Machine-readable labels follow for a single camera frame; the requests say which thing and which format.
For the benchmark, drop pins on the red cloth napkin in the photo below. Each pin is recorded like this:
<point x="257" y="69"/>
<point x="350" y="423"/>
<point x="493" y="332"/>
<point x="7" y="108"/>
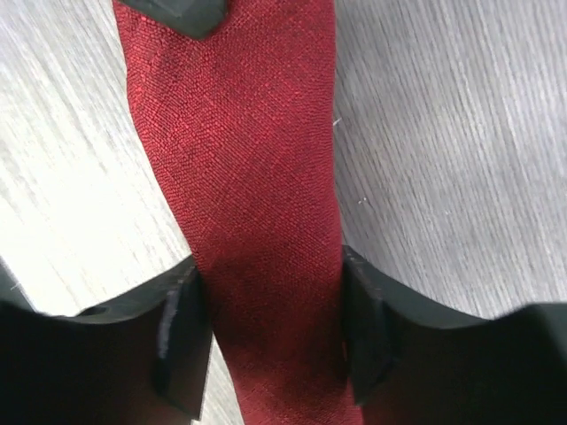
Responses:
<point x="238" y="131"/>

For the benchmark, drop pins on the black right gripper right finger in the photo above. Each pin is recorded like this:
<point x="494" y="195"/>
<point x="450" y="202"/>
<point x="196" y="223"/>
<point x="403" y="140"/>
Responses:
<point x="413" y="360"/>

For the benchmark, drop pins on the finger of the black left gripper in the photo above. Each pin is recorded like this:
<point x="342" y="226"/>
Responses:
<point x="196" y="19"/>

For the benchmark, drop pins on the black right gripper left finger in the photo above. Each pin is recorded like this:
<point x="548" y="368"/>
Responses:
<point x="139" y="358"/>

